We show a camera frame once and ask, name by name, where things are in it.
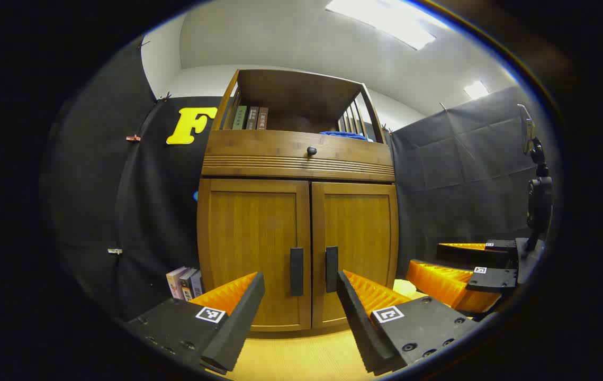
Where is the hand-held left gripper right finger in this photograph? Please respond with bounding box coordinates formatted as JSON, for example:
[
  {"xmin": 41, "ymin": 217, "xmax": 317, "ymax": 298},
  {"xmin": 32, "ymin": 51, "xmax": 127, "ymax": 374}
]
[{"xmin": 336, "ymin": 270, "xmax": 480, "ymax": 377}]

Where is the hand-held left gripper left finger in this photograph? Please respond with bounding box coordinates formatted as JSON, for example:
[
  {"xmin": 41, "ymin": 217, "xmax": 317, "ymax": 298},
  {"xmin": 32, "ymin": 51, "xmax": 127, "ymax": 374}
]
[{"xmin": 123, "ymin": 271, "xmax": 266, "ymax": 375}]

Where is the black door handle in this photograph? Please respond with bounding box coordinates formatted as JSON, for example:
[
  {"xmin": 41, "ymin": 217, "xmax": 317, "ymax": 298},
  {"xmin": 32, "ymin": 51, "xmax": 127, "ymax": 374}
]
[
  {"xmin": 326, "ymin": 246, "xmax": 339, "ymax": 293},
  {"xmin": 290, "ymin": 247, "xmax": 304, "ymax": 297}
]

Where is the wooden cabinet door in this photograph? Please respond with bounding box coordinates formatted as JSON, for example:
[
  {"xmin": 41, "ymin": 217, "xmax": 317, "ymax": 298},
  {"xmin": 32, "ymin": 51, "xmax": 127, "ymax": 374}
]
[
  {"xmin": 311, "ymin": 182, "xmax": 399, "ymax": 329},
  {"xmin": 198, "ymin": 179, "xmax": 312, "ymax": 331}
]

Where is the wooden double-door shoe cabinet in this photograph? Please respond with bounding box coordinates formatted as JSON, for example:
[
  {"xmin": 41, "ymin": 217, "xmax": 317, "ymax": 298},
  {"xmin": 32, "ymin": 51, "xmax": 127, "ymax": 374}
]
[{"xmin": 197, "ymin": 69, "xmax": 400, "ymax": 337}]

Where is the black phone stand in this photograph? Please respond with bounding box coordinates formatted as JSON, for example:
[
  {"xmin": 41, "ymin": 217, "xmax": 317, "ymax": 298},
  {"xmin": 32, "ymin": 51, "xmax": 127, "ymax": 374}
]
[{"xmin": 517, "ymin": 104, "xmax": 554, "ymax": 252}]

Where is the pale yellow crumpled object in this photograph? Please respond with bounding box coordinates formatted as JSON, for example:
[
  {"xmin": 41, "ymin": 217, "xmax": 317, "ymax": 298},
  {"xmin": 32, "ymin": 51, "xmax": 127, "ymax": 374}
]
[{"xmin": 393, "ymin": 279, "xmax": 419, "ymax": 298}]

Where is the black book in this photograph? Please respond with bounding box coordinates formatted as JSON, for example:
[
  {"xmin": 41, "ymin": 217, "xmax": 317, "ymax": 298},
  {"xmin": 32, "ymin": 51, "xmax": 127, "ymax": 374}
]
[{"xmin": 179, "ymin": 269, "xmax": 197, "ymax": 302}]

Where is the black backdrop cloth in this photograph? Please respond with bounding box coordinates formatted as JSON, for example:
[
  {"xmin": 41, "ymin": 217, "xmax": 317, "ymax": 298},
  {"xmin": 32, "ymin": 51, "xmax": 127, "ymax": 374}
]
[
  {"xmin": 389, "ymin": 85, "xmax": 552, "ymax": 265},
  {"xmin": 47, "ymin": 37, "xmax": 222, "ymax": 321}
]

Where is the small ceiling light panel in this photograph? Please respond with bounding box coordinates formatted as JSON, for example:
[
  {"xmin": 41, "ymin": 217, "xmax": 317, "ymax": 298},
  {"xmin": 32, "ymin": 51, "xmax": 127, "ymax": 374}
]
[{"xmin": 464, "ymin": 80, "xmax": 490, "ymax": 100}]

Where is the blue cloth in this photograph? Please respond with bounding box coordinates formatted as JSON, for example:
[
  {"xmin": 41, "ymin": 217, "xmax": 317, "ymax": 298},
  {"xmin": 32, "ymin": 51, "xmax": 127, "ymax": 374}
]
[{"xmin": 320, "ymin": 131, "xmax": 373, "ymax": 142}]

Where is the wooden ribbed drawer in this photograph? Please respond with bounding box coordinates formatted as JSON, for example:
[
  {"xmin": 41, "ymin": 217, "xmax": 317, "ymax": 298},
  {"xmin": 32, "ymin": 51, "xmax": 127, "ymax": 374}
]
[{"xmin": 202, "ymin": 130, "xmax": 395, "ymax": 183}]

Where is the large ceiling light panel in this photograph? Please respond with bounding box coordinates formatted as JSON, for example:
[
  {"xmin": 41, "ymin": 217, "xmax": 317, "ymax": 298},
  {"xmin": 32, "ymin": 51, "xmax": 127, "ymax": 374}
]
[{"xmin": 326, "ymin": 0, "xmax": 437, "ymax": 51}]

